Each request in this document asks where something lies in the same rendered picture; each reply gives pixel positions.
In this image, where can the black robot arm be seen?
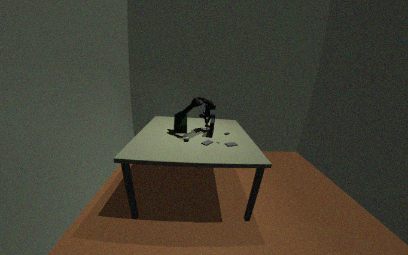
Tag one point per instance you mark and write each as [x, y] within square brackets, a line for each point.
[195, 102]

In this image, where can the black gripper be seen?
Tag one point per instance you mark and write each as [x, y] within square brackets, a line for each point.
[207, 114]

